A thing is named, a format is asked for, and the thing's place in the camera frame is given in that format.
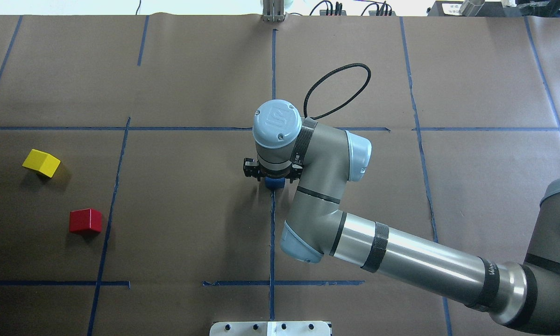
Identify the blue block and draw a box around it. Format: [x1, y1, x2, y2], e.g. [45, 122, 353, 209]
[263, 177, 286, 190]

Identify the red block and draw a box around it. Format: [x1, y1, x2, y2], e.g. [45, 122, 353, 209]
[69, 208, 102, 234]

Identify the yellow block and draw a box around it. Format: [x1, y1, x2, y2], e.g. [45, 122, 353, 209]
[22, 149, 61, 178]

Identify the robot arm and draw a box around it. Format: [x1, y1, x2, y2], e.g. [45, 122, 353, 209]
[243, 99, 560, 335]

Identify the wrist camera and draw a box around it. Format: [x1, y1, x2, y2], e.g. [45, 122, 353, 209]
[243, 158, 262, 181]

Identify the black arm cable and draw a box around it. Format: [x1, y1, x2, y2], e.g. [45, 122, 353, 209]
[303, 63, 372, 121]

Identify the aluminium frame post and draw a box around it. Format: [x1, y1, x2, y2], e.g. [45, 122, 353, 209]
[261, 0, 286, 22]

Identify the white pole base bracket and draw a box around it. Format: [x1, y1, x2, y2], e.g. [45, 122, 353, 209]
[209, 321, 333, 336]

